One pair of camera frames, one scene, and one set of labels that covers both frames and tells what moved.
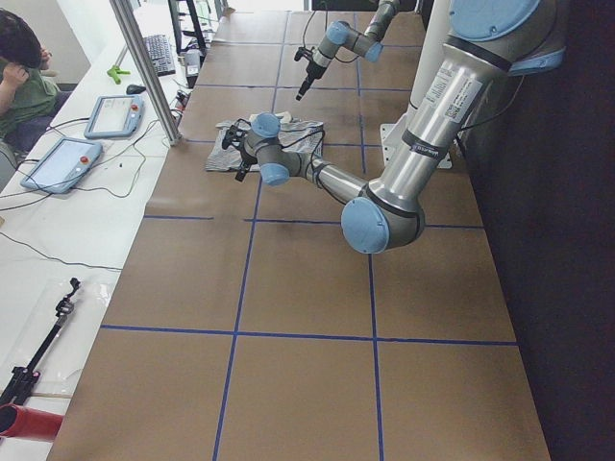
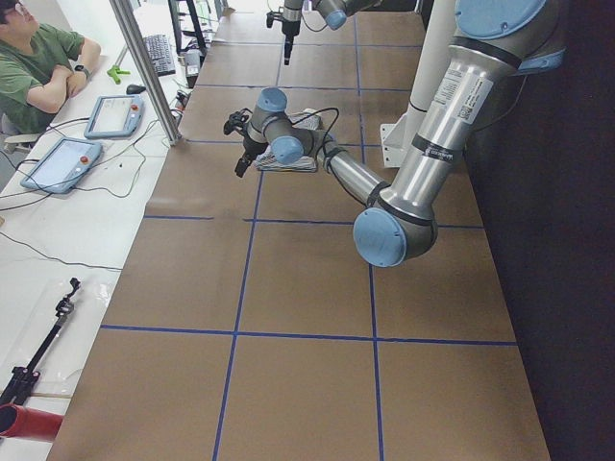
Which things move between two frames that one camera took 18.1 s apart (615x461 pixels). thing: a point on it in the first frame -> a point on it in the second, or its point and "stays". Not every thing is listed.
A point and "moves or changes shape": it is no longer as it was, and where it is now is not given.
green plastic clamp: x=114 y=71 stays
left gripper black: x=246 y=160 stays
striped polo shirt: x=302 y=135 moves or changes shape
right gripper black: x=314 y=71 -> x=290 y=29
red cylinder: x=21 y=422 stays
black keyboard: x=160 y=53 stays
